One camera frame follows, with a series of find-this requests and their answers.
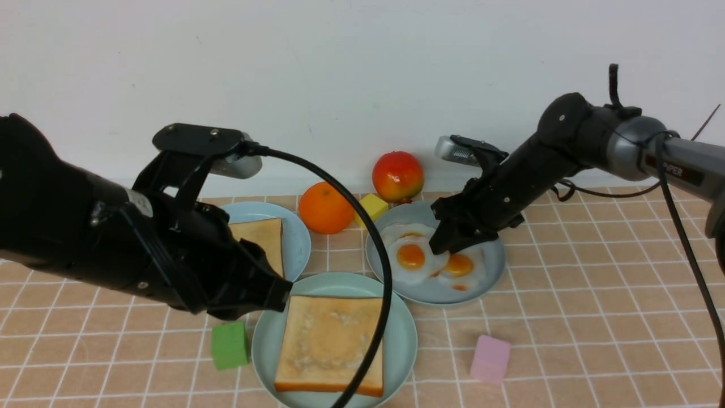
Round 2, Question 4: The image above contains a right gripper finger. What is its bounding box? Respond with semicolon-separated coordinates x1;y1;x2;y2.
428;220;482;254

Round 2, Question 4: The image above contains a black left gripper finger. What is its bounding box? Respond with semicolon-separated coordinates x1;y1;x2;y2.
207;239;292;322

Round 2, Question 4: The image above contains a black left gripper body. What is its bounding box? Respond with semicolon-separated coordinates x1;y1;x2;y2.
122;189;241;315

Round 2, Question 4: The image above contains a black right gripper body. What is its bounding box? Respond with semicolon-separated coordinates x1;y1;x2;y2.
432;153;558;242

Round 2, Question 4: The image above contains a fried egg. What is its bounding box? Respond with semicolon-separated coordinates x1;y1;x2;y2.
379;223;435;247
386;235;450;285
437;247;486;292

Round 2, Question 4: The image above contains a toast slice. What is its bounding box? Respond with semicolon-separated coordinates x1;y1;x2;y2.
274;295;382;393
229;218;285;278

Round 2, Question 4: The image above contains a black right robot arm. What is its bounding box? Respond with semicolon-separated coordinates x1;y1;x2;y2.
429;64;724;254

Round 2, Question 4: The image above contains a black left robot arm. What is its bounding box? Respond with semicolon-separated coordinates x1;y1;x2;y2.
1;114;292;321

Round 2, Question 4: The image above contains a light blue bread plate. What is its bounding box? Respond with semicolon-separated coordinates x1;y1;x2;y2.
221;202;312;282

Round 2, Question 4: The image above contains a green cube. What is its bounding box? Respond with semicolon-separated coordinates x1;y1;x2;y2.
211;322;249;371

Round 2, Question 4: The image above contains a yellow cube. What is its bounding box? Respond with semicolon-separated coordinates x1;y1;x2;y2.
358;193;389;222

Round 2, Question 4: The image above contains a red apple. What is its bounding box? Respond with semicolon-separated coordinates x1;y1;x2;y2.
371;151;425;205

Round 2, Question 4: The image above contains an orange fruit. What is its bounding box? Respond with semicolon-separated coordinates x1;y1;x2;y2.
298;181;355;235

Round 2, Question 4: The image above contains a teal empty centre plate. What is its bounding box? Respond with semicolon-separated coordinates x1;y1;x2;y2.
251;272;419;407

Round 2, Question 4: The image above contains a pink cube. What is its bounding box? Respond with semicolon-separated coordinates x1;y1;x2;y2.
470;335;511;386

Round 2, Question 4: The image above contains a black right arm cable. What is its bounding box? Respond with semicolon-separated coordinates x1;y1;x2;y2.
552;103;725;408

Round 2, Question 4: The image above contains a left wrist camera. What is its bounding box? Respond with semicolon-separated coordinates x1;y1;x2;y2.
133;123;262;210

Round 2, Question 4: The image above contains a black left camera cable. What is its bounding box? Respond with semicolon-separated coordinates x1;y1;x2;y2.
244;142;394;408

